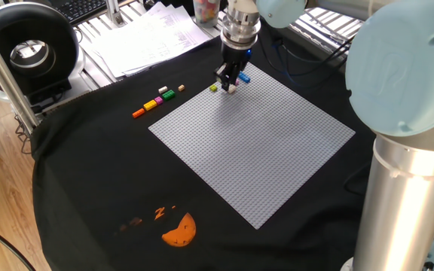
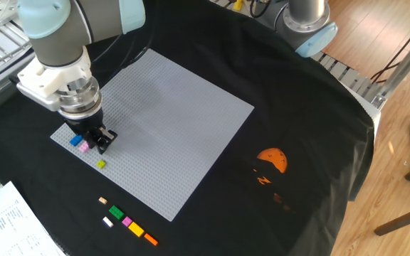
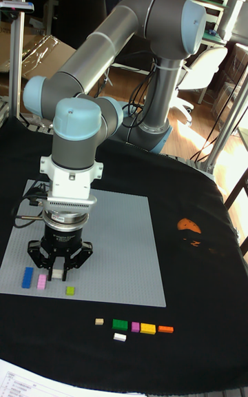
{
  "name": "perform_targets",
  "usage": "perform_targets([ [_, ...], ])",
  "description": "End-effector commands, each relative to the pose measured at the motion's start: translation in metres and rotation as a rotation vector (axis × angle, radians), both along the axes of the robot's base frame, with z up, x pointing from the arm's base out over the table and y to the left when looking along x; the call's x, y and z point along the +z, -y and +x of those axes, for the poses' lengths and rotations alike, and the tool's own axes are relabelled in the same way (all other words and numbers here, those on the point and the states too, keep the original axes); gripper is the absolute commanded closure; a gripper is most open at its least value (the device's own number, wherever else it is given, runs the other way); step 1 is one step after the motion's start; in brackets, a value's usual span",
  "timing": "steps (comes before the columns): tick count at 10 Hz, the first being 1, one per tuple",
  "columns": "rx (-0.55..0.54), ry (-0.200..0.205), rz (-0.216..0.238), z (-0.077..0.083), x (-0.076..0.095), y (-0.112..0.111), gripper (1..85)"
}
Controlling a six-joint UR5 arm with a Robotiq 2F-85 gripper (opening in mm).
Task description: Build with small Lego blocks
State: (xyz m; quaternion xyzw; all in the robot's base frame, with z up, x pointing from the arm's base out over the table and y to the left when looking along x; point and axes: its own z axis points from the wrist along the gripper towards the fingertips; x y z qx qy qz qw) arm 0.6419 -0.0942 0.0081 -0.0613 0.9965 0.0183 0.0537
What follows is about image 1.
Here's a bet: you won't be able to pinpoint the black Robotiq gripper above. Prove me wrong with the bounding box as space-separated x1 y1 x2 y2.
213 43 253 93

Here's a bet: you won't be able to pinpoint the black computer keyboard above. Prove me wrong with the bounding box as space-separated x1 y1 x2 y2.
53 0 109 24

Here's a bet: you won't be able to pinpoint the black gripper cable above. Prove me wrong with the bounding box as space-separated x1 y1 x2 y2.
258 32 352 90

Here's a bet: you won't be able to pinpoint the white printed paper sheets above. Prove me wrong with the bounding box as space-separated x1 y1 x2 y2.
77 2 212 78

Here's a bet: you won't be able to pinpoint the clear cup of Lego pieces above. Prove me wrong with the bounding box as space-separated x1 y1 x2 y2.
193 0 222 28

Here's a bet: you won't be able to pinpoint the grey Lego baseplate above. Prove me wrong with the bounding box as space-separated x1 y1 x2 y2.
148 62 356 230

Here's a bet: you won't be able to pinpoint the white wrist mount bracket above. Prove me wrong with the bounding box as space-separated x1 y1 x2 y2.
227 0 259 14

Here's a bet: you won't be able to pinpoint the aluminium frame post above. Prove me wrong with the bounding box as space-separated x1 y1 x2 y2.
0 14 41 135
105 0 126 27

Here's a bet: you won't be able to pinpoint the black cloth with orange print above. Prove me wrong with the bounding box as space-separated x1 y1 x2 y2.
30 17 434 271

